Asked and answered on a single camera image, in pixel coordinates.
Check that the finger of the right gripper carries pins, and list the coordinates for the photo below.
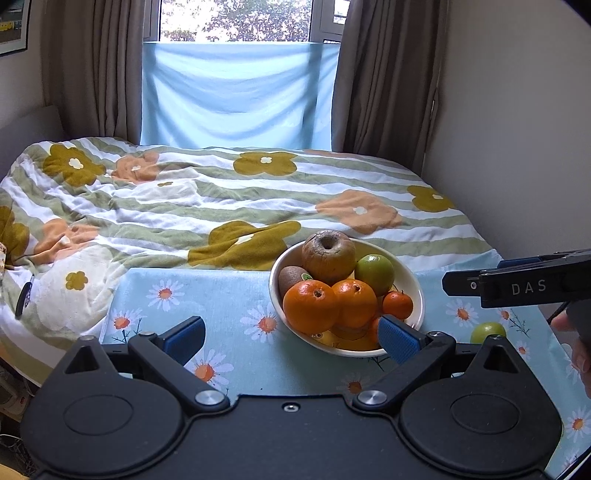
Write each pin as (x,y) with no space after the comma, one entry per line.
(508,263)
(464,283)

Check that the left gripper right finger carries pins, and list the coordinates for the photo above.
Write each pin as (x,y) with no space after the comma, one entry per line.
(461,410)

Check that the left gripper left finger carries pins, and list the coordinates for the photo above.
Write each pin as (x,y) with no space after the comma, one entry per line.
(109,410)

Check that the large green apple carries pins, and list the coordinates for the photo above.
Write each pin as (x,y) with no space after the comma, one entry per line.
(483,330)

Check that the small tangerine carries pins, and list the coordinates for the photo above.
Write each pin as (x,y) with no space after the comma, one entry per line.
(373,331)
(398,304)

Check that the small orange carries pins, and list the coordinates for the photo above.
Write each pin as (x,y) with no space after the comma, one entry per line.
(357,303)

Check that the large orange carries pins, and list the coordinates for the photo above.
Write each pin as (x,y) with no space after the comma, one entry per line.
(311,307)

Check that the person's hand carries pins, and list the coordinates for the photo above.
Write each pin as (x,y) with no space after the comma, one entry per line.
(580,353)

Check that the small green apple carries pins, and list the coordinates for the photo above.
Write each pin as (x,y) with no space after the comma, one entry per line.
(377,271)

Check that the brownish wrinkled apple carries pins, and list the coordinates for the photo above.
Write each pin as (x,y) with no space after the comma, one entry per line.
(329,256)

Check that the black oval tag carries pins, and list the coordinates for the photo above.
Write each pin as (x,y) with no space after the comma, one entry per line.
(24,298)

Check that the light blue daisy cloth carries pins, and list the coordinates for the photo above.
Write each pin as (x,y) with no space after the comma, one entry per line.
(248,350)

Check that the cream oval fruit bowl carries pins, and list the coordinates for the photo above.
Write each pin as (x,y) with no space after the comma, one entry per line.
(331,341)

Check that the brown kiwi fruit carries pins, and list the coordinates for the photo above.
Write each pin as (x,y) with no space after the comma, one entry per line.
(290,276)

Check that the small white patterned toy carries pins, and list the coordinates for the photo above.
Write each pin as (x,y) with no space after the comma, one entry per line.
(3,253)

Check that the floral striped duvet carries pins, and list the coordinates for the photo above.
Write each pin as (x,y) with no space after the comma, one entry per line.
(70,209)

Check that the right brown curtain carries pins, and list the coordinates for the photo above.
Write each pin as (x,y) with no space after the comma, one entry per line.
(386,87)

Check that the brown curtain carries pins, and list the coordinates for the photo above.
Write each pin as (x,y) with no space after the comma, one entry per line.
(386,87)
(91,62)

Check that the grey bed headboard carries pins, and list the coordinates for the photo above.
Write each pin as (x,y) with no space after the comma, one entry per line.
(43,124)

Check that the light blue window cloth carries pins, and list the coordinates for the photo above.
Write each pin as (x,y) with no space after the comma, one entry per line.
(242,94)

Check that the left brown curtain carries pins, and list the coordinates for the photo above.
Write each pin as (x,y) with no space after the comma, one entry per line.
(91,62)

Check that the window with white frame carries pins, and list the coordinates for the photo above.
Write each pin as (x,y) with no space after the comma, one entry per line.
(245,20)

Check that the framed wall picture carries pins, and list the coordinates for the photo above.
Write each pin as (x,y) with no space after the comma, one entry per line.
(14,22)

